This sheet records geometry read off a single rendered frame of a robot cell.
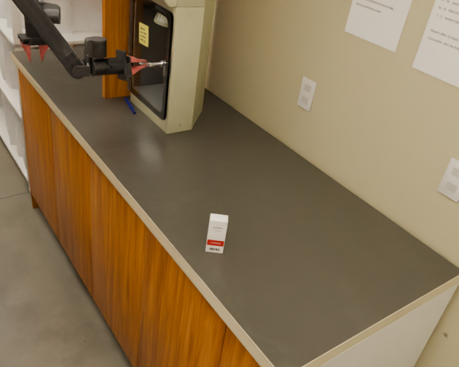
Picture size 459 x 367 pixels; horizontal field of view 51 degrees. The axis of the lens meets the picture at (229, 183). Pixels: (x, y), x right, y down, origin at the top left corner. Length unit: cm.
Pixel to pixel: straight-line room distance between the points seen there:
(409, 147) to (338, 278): 49
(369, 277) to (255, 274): 32
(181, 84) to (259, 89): 39
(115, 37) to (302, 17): 74
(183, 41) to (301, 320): 103
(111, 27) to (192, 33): 40
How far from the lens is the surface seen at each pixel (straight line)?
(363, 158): 171
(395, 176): 164
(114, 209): 176
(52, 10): 199
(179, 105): 184
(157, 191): 153
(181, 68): 178
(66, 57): 170
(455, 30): 148
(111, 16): 202
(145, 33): 189
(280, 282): 128
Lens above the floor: 181
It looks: 33 degrees down
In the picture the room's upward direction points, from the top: 9 degrees clockwise
